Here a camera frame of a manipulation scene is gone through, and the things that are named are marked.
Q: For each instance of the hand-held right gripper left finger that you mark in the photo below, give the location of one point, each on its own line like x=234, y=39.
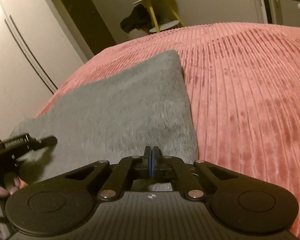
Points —
x=148, y=160

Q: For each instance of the white wardrobe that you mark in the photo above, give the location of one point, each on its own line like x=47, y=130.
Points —
x=20, y=55

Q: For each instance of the pink ribbed blanket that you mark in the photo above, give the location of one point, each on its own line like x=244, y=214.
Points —
x=240, y=92

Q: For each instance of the person's left hand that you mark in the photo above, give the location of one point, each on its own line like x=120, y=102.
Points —
x=0, y=191

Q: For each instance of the dark door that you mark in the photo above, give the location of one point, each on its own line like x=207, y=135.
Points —
x=85, y=12

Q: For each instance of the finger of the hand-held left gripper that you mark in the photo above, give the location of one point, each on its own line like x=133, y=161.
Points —
x=48, y=141

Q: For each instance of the yellow side table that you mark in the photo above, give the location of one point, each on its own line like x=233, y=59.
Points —
x=162, y=7

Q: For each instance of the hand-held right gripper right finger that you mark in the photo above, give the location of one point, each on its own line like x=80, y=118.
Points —
x=155, y=160

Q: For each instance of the white tower appliance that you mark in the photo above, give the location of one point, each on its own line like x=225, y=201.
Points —
x=262, y=2

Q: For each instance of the grey pants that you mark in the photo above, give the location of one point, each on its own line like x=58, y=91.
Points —
x=115, y=105

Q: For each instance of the grey dresser cabinet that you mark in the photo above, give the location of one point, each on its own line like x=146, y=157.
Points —
x=290, y=10

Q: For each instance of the black cloth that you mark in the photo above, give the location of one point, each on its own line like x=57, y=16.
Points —
x=136, y=20

